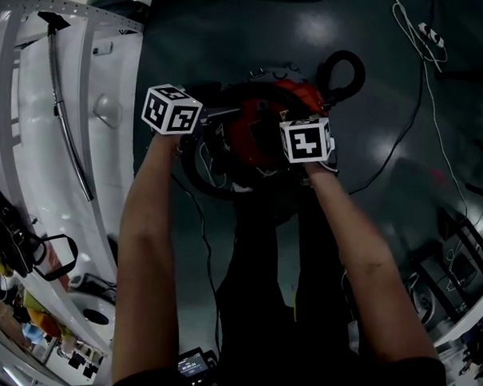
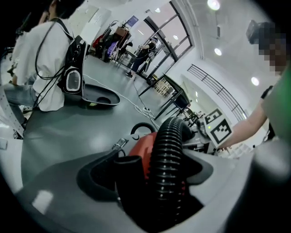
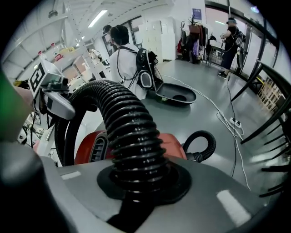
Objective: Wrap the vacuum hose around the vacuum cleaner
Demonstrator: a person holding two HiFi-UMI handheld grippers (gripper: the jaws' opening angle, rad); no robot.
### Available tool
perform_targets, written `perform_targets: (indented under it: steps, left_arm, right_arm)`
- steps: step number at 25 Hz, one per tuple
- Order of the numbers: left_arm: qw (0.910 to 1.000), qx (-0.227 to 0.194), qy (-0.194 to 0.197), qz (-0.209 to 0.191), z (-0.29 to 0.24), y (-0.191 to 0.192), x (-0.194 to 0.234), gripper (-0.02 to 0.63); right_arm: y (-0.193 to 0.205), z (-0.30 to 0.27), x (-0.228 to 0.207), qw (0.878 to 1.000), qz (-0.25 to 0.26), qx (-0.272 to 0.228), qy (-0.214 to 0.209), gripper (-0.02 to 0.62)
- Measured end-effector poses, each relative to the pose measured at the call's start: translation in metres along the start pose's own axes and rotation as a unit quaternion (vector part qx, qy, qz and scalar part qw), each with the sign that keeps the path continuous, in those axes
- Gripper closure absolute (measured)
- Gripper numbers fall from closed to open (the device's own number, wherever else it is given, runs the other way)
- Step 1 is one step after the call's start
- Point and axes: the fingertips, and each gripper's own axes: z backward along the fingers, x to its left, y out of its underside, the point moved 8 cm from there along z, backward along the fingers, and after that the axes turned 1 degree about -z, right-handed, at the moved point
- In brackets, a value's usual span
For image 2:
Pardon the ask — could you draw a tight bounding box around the black head-worn camera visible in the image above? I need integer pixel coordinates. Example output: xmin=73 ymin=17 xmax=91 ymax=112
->
xmin=246 ymin=20 xmax=270 ymax=44

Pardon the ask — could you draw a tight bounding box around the blue wall sign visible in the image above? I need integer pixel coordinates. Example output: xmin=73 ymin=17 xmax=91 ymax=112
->
xmin=126 ymin=15 xmax=140 ymax=28

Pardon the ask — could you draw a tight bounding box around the white storage shelf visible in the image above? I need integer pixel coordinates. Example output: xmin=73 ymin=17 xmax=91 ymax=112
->
xmin=153 ymin=76 xmax=176 ymax=96

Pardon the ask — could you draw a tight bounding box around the black white backpack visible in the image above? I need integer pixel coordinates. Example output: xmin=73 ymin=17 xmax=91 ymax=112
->
xmin=56 ymin=35 xmax=89 ymax=96

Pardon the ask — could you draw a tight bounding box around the black framed glass door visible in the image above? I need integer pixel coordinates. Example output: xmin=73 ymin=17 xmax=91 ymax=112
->
xmin=143 ymin=0 xmax=194 ymax=62

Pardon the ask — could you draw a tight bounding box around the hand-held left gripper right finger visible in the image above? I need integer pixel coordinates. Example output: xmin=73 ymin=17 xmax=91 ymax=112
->
xmin=159 ymin=148 xmax=259 ymax=233

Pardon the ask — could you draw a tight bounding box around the white board panel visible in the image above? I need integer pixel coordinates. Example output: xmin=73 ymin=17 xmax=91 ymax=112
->
xmin=68 ymin=4 xmax=112 ymax=46

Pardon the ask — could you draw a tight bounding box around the black metal table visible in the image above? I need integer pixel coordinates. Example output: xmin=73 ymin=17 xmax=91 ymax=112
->
xmin=138 ymin=73 xmax=191 ymax=121

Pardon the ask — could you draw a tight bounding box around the red grey vacuum cleaner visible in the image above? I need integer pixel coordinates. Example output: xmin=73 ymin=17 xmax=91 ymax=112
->
xmin=110 ymin=122 xmax=196 ymax=198

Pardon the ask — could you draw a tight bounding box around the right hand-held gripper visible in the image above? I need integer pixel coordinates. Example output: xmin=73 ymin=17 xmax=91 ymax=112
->
xmin=188 ymin=108 xmax=234 ymax=156

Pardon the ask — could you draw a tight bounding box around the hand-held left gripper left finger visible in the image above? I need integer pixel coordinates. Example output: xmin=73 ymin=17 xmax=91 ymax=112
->
xmin=9 ymin=150 xmax=150 ymax=233

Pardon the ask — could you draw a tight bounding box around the person's right forearm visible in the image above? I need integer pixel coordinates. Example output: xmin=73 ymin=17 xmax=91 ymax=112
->
xmin=218 ymin=99 xmax=275 ymax=151

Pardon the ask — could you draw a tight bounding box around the black metal railing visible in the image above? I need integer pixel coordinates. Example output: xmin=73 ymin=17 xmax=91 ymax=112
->
xmin=187 ymin=64 xmax=248 ymax=121

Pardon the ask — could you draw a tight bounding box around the black ribbed vacuum hose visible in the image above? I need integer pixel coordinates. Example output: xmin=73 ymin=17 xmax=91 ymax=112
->
xmin=147 ymin=116 xmax=196 ymax=226

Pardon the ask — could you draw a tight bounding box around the black oval tray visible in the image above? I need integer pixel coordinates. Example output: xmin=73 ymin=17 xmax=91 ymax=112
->
xmin=81 ymin=83 xmax=121 ymax=107

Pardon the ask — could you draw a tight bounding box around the white floor cable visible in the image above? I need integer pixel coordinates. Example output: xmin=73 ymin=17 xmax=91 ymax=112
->
xmin=82 ymin=74 xmax=161 ymax=129

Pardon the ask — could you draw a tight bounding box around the person's green shirt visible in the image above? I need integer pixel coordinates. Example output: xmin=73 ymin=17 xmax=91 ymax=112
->
xmin=260 ymin=66 xmax=291 ymax=142

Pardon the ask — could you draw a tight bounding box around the white perforated strip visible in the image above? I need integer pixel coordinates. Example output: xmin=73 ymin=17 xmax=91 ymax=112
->
xmin=0 ymin=83 xmax=25 ymax=137

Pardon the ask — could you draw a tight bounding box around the cluttered clothes rack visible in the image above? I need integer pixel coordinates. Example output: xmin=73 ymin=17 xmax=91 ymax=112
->
xmin=92 ymin=20 xmax=134 ymax=63

